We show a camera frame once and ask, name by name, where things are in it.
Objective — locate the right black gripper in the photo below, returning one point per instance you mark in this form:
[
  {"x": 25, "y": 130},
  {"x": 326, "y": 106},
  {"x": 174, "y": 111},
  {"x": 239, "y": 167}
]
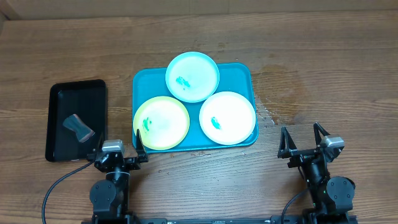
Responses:
[{"x": 302, "y": 155}]

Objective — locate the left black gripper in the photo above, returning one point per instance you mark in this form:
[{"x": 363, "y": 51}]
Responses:
[{"x": 129, "y": 163}]

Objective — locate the yellow-green plate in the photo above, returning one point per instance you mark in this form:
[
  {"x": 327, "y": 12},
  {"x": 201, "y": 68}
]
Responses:
[{"x": 162, "y": 123}]

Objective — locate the dark scrubbing sponge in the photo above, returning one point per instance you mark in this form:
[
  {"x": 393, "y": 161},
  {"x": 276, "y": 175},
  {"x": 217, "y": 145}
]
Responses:
[{"x": 81, "y": 130}]

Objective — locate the white plate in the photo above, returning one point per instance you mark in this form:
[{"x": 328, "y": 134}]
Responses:
[{"x": 227, "y": 118}]

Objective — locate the light blue plate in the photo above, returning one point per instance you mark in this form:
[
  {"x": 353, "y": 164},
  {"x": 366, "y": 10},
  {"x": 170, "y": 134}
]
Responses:
[{"x": 192, "y": 77}]

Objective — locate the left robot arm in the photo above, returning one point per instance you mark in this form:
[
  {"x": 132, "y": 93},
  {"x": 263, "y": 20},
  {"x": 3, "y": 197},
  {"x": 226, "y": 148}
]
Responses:
[{"x": 110, "y": 196}]

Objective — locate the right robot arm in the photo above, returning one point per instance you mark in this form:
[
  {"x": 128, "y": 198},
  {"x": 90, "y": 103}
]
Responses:
[{"x": 332, "y": 197}]

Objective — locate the black plastic tray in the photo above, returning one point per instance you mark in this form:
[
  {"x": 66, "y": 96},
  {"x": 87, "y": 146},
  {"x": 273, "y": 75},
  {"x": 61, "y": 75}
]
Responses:
[{"x": 88, "y": 99}]

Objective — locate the teal plastic tray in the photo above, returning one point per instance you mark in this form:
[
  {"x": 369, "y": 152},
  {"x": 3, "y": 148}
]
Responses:
[{"x": 149, "y": 83}]

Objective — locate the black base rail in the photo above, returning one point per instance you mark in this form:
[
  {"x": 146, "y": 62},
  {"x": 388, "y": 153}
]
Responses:
[{"x": 217, "y": 221}]

